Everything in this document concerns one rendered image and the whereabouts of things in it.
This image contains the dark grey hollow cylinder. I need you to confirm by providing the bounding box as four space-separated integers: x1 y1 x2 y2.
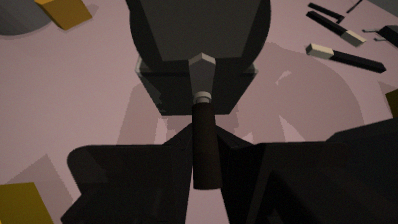
0 0 52 36

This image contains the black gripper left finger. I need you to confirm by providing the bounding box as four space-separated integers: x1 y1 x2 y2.
67 123 193 224

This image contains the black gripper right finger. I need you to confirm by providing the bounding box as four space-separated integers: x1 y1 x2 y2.
216 125 351 224

